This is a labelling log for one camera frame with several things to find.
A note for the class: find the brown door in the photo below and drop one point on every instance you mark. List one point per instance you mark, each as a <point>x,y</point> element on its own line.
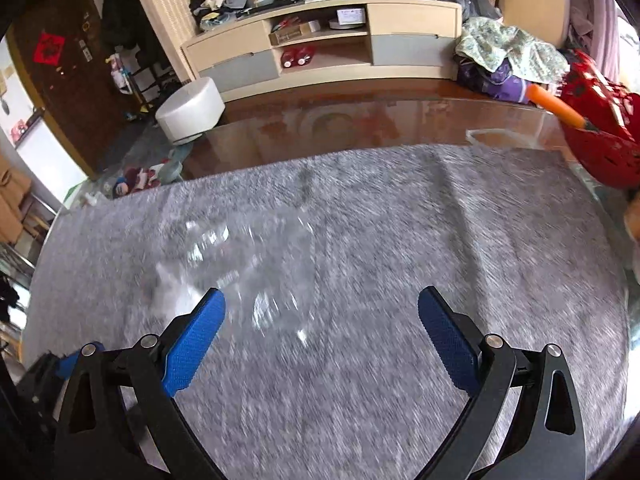
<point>65,100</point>

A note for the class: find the clear plastic bag of toys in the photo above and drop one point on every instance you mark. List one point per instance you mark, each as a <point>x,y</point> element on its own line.
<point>240,270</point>

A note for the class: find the black shelf rack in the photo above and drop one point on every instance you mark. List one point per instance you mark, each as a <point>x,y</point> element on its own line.
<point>145,80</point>

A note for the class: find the floral cloth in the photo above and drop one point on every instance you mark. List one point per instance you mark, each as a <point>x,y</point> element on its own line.
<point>510,45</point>

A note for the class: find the grey table cloth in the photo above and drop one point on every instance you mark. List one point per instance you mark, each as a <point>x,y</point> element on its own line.
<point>375,240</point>

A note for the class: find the small cardboard box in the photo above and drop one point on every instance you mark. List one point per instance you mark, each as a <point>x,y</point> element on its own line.
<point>290,36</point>

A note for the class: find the dark hanging coats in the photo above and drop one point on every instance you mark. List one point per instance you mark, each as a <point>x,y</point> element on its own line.
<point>120,0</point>

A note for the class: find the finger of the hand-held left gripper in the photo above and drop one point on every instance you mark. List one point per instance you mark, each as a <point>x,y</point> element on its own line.
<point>66,366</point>

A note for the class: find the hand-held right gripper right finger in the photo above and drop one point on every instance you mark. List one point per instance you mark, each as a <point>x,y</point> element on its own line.
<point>447,345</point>

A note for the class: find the red packaged items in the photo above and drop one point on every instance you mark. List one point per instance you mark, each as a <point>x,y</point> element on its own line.
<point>297,57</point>

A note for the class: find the white cabinet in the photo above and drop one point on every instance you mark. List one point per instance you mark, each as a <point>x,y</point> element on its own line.
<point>45,160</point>

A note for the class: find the purple bag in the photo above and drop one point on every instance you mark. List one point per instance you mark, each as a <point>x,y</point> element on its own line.
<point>495,82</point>

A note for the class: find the red paper door decoration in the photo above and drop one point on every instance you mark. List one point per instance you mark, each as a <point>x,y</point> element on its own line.
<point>49,47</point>

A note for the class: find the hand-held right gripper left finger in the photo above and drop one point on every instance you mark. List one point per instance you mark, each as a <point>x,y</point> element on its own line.
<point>195,345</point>

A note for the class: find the plush doll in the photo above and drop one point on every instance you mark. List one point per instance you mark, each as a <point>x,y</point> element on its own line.
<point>132,177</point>

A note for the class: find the beige tv cabinet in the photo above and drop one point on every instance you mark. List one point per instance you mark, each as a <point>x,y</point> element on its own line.
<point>240,47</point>

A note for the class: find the red openwork basket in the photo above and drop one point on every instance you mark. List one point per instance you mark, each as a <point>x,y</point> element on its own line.
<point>600,135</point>

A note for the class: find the pink curtain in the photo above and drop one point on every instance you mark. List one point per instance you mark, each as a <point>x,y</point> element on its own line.
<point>600,35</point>

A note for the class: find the white round stool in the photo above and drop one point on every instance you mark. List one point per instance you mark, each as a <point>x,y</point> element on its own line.
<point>187,107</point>

